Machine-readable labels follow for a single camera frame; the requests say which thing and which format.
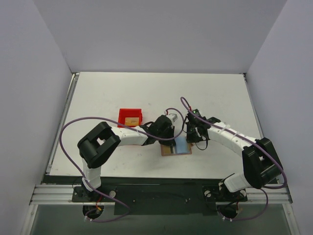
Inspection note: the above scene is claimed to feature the tan leather card holder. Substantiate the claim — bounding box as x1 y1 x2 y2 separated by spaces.
174 136 193 156

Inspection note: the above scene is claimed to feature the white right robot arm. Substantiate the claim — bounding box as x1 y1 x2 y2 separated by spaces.
187 109 283 200

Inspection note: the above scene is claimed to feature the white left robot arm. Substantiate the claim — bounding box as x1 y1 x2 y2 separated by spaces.
77 114 178 202

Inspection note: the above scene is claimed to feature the gold card in bin upper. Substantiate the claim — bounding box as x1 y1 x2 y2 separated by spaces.
125 117 140 126

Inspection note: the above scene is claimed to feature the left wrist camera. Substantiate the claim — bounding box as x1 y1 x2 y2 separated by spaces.
164 111 178 123

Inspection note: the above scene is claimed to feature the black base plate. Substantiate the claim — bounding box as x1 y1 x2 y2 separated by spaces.
72 177 247 215

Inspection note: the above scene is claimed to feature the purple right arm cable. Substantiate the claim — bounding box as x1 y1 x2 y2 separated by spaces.
180 96 288 222

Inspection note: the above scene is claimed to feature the aluminium frame rail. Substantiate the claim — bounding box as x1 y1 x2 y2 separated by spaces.
29 183 115 205

